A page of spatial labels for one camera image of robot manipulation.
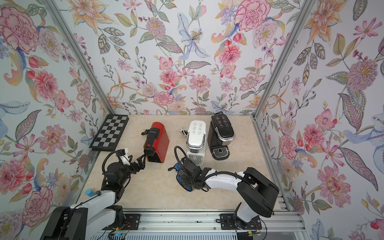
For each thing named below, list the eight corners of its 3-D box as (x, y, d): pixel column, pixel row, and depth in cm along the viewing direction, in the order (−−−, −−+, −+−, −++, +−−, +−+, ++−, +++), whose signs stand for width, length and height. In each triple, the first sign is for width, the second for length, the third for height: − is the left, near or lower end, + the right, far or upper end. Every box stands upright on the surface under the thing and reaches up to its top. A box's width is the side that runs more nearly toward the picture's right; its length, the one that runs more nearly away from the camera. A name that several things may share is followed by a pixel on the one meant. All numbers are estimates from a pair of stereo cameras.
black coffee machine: (214, 162, 97) (220, 141, 79) (202, 138, 109) (204, 115, 91) (229, 157, 99) (237, 136, 81) (215, 134, 111) (220, 111, 93)
